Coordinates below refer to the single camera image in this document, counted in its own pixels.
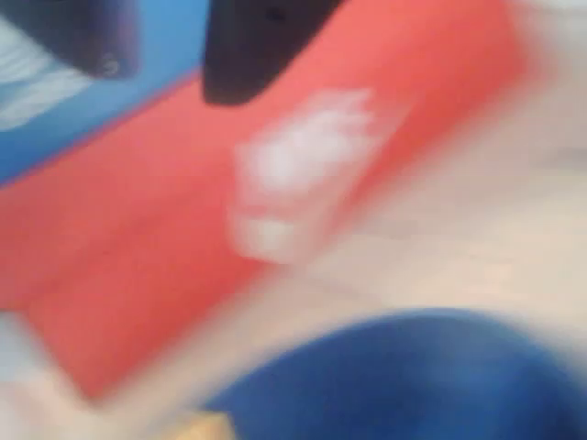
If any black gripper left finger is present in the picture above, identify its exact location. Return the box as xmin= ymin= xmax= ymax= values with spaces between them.
xmin=0 ymin=0 xmax=142 ymax=82

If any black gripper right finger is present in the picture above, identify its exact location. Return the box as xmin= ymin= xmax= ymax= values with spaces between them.
xmin=202 ymin=0 xmax=346 ymax=107

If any light blue box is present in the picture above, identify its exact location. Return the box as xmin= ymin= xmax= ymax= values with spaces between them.
xmin=0 ymin=0 xmax=212 ymax=189

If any red box with white print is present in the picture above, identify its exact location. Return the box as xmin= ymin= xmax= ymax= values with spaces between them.
xmin=0 ymin=0 xmax=536 ymax=402

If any dark blue round object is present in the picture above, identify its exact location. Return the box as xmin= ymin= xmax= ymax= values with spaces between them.
xmin=201 ymin=309 xmax=587 ymax=440

